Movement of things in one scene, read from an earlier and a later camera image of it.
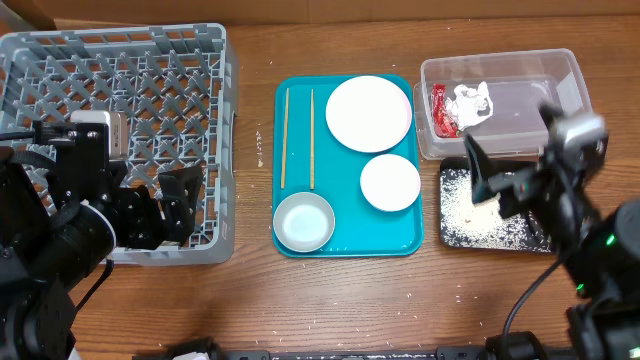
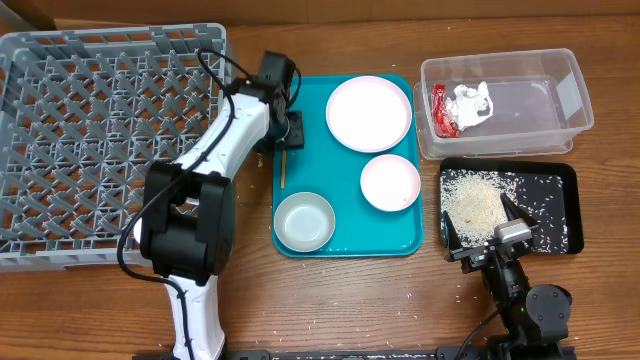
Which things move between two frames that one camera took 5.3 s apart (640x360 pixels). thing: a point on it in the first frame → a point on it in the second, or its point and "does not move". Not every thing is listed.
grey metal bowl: (304, 222) does not move
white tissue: (469, 106) does not move
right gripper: (513, 181) → (480, 251)
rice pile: (464, 223) does not move
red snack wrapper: (445, 126) does not move
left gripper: (145, 233) → (297, 139)
